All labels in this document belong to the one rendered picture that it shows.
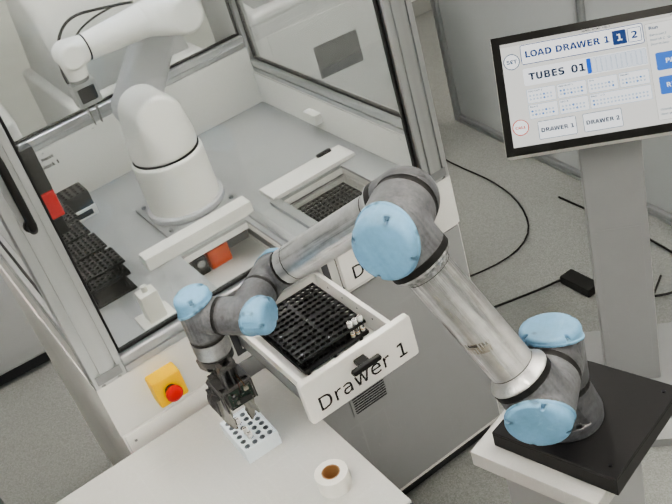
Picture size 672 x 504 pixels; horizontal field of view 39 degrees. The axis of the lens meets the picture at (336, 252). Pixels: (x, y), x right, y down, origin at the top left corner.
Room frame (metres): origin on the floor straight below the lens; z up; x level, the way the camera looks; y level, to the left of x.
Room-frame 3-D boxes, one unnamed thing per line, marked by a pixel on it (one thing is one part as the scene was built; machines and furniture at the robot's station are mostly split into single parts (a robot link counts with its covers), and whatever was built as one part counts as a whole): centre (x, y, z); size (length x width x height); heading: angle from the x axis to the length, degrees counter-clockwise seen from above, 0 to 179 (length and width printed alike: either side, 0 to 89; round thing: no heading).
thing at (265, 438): (1.54, 0.30, 0.78); 0.12 x 0.08 x 0.04; 23
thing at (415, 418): (2.28, 0.32, 0.40); 1.03 x 0.95 x 0.80; 115
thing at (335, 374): (1.53, 0.03, 0.87); 0.29 x 0.02 x 0.11; 115
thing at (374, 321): (1.72, 0.11, 0.86); 0.40 x 0.26 x 0.06; 25
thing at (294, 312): (1.71, 0.11, 0.87); 0.22 x 0.18 x 0.06; 25
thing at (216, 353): (1.50, 0.29, 1.07); 0.08 x 0.08 x 0.05
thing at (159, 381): (1.67, 0.45, 0.88); 0.07 x 0.05 x 0.07; 115
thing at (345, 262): (1.95, -0.13, 0.87); 0.29 x 0.02 x 0.11; 115
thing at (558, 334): (1.30, -0.33, 0.96); 0.13 x 0.12 x 0.14; 152
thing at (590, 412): (1.30, -0.33, 0.85); 0.15 x 0.15 x 0.10
